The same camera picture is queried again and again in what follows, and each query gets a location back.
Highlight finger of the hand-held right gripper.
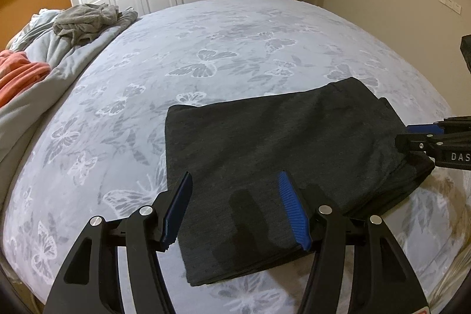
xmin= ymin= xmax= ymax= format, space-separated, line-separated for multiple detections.
xmin=395 ymin=133 xmax=471 ymax=153
xmin=406 ymin=116 xmax=471 ymax=134

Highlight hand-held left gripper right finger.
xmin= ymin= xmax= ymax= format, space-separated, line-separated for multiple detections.
xmin=278 ymin=171 xmax=431 ymax=314

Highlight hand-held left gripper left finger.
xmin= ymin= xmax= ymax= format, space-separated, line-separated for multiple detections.
xmin=44 ymin=172 xmax=194 ymax=314

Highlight dark grey pants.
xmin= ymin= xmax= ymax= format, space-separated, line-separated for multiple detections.
xmin=164 ymin=77 xmax=435 ymax=287

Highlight bed with butterfly sheet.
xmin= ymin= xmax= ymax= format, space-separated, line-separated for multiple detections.
xmin=0 ymin=0 xmax=471 ymax=314

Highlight light blue duvet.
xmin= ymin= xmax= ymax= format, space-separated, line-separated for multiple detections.
xmin=0 ymin=7 xmax=140 ymax=204

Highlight coral blanket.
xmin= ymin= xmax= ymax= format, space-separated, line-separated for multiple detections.
xmin=0 ymin=49 xmax=52 ymax=108

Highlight crumpled grey garment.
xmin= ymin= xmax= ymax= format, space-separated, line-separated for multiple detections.
xmin=52 ymin=4 xmax=122 ymax=44

